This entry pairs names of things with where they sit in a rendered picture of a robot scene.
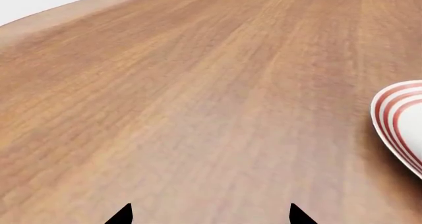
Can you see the white plate with red rings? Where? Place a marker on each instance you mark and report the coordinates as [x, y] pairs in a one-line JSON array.
[[403, 120]]

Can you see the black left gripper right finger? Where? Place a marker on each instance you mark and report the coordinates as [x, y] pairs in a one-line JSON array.
[[299, 216]]

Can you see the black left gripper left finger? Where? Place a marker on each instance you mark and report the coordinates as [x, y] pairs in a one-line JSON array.
[[122, 216]]

